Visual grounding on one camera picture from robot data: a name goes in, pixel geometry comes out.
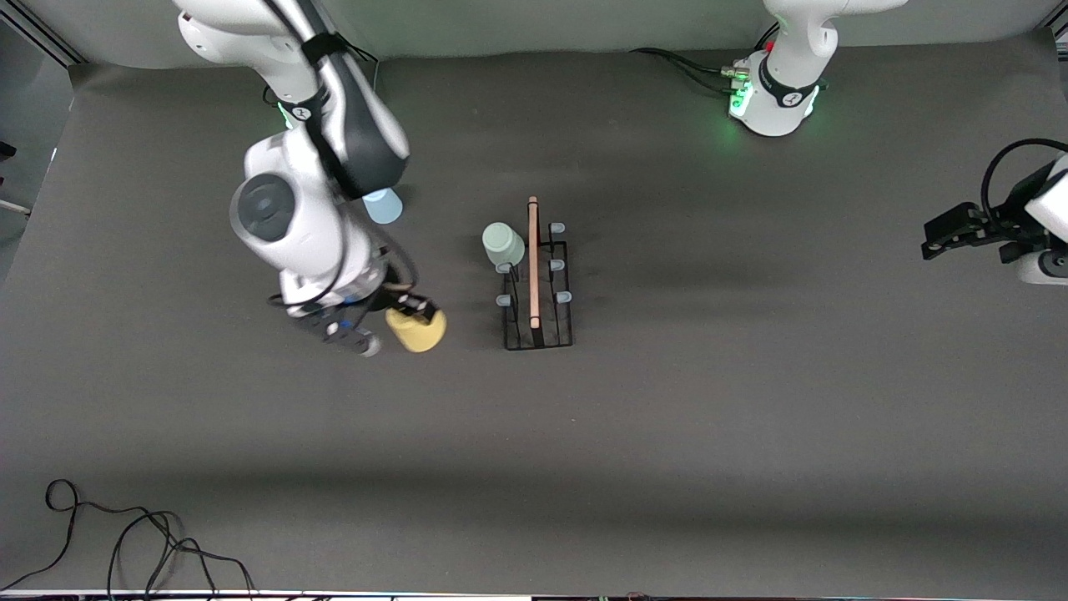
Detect light blue plastic cup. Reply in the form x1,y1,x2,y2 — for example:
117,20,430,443
363,188,404,225

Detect black loose cable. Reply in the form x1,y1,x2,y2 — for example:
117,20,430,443
0,478,256,598

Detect yellow plastic cup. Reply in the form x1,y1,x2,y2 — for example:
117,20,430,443
385,309,447,353

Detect pale green plastic cup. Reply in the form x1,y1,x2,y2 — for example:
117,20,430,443
482,222,526,269

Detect black left arm base cable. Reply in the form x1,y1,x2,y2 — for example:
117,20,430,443
630,46,752,93

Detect black wire cup holder rack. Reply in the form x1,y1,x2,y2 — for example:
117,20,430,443
499,196,577,351

